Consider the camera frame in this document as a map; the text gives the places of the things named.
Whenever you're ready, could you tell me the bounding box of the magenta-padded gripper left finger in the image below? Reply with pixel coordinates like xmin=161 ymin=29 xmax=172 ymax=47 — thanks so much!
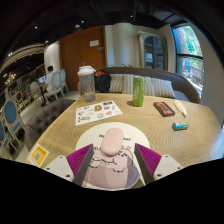
xmin=43 ymin=143 xmax=95 ymax=187

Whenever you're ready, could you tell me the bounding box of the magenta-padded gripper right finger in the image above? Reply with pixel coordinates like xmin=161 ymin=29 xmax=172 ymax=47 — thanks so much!
xmin=134 ymin=142 xmax=184 ymax=185

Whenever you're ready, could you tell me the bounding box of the pink computer mouse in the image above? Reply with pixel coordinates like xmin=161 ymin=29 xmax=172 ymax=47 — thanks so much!
xmin=100 ymin=127 xmax=125 ymax=157

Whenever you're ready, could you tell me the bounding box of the white cartoon mouse pad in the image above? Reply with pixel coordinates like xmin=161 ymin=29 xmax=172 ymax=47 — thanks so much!
xmin=75 ymin=121 xmax=151 ymax=191

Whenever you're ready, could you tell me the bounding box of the yellow square table sticker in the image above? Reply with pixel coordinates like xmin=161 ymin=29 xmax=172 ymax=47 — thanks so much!
xmin=25 ymin=143 xmax=50 ymax=168

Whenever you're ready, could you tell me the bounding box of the green and blue gum pack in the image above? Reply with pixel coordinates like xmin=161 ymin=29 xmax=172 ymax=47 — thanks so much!
xmin=171 ymin=121 xmax=190 ymax=131

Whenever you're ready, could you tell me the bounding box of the grey tufted seat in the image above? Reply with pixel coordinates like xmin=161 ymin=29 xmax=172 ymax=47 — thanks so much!
xmin=24 ymin=98 xmax=76 ymax=153

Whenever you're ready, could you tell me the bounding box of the black and orange box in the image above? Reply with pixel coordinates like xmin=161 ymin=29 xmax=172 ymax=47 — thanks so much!
xmin=152 ymin=101 xmax=176 ymax=118

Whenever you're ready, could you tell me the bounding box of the white squeeze tube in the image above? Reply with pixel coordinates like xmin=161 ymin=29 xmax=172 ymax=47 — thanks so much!
xmin=173 ymin=99 xmax=189 ymax=118

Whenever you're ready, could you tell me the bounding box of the white sticker sheet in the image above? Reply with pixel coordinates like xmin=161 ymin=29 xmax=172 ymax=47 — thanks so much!
xmin=74 ymin=99 xmax=124 ymax=127

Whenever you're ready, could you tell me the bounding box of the group of blue-backed chairs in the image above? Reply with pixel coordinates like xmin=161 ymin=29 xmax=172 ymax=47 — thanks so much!
xmin=0 ymin=68 xmax=69 ymax=158

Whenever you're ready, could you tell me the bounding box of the striped cushion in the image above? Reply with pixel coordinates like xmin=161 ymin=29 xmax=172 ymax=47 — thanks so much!
xmin=108 ymin=73 xmax=126 ymax=94
xmin=121 ymin=73 xmax=158 ymax=97
xmin=150 ymin=77 xmax=177 ymax=100

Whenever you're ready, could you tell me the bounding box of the green drink can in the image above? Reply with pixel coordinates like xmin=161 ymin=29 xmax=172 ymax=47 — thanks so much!
xmin=132 ymin=75 xmax=147 ymax=108

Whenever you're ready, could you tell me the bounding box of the grey curved sofa bench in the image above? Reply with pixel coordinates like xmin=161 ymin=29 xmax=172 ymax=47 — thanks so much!
xmin=94 ymin=66 xmax=201 ymax=104

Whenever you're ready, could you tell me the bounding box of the clear shaker bottle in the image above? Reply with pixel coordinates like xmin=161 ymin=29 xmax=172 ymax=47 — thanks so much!
xmin=77 ymin=65 xmax=97 ymax=103

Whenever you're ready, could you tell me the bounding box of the person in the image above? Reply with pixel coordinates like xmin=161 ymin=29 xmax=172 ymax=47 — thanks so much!
xmin=44 ymin=65 xmax=58 ymax=94

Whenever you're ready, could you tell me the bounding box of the black backpack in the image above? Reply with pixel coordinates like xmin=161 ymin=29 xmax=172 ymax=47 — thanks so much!
xmin=94 ymin=69 xmax=112 ymax=94

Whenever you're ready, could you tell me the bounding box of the brown wooden door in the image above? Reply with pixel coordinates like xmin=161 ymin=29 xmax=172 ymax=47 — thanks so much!
xmin=58 ymin=25 xmax=108 ymax=93

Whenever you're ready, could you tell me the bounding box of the black-framed window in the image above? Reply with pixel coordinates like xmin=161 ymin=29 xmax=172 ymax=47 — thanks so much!
xmin=172 ymin=23 xmax=205 ymax=98

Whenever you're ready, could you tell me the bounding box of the glass-door cabinet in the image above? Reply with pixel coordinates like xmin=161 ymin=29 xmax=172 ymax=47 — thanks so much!
xmin=137 ymin=30 xmax=169 ymax=72

